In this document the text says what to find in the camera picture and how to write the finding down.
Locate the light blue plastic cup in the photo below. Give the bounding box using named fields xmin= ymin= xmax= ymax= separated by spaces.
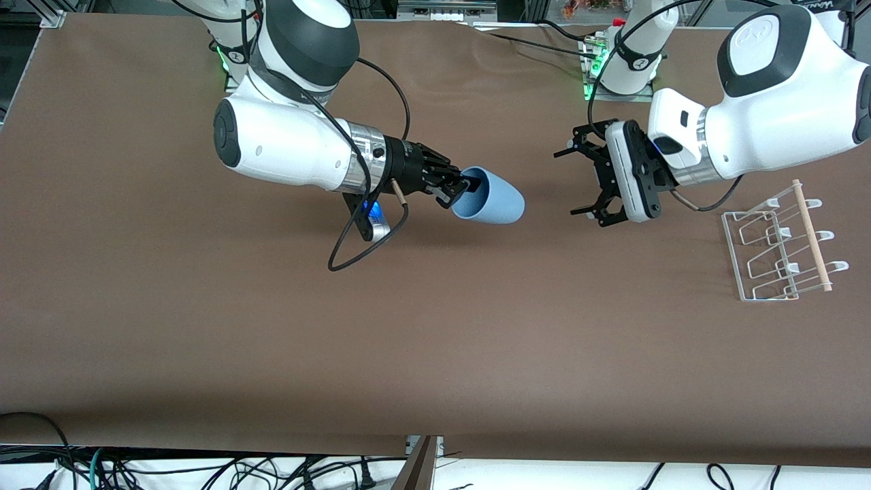
xmin=451 ymin=166 xmax=526 ymax=225

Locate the brown table cover sheet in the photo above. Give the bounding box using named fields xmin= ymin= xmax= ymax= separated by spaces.
xmin=0 ymin=12 xmax=871 ymax=469

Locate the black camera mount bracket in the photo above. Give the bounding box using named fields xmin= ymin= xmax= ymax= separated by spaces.
xmin=342 ymin=192 xmax=375 ymax=243

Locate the white wire dish rack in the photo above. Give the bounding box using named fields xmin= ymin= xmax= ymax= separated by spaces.
xmin=721 ymin=179 xmax=850 ymax=302

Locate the brown table leg post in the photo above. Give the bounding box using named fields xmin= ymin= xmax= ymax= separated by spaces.
xmin=390 ymin=436 xmax=438 ymax=490

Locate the aluminium frame rail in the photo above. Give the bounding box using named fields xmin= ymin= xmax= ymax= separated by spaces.
xmin=0 ymin=0 xmax=66 ymax=29

